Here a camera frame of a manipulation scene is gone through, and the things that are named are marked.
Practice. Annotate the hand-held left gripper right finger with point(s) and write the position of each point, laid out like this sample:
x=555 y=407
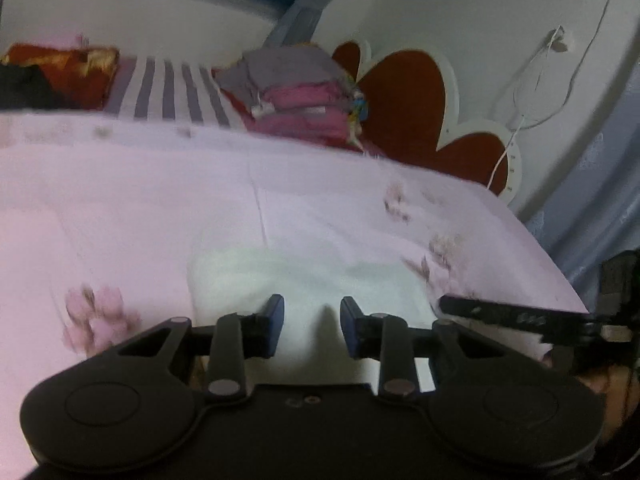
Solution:
x=348 y=325

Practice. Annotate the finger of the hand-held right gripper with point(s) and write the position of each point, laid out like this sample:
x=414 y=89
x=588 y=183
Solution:
x=505 y=312

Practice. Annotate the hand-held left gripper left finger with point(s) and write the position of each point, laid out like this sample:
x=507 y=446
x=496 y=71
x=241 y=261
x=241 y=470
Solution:
x=274 y=320

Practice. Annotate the white small garment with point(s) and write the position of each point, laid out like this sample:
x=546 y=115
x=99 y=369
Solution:
x=310 y=275

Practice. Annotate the stack of folded clothes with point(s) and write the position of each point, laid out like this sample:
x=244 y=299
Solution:
x=300 y=95

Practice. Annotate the person's right hand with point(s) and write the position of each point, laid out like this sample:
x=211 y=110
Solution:
x=607 y=390

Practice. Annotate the light blue patterned cloth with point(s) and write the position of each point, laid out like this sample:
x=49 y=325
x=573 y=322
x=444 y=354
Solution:
x=595 y=170

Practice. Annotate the pink floral blanket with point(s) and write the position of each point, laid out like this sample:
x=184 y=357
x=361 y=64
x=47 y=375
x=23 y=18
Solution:
x=150 y=185

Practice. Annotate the heart-shaped red headboard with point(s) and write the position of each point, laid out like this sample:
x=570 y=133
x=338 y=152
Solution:
x=405 y=105

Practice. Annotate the purple striped pillow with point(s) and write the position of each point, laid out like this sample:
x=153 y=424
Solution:
x=165 y=90

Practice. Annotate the grey-blue curtain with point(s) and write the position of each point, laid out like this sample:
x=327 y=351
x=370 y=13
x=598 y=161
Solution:
x=310 y=10

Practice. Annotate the red floral pillow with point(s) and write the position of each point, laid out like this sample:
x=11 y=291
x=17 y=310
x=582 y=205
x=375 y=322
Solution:
x=75 y=72

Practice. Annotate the black cloth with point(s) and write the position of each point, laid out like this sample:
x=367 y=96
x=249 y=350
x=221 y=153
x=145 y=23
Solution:
x=25 y=87

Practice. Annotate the white wall socket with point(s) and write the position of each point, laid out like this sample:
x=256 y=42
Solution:
x=560 y=40

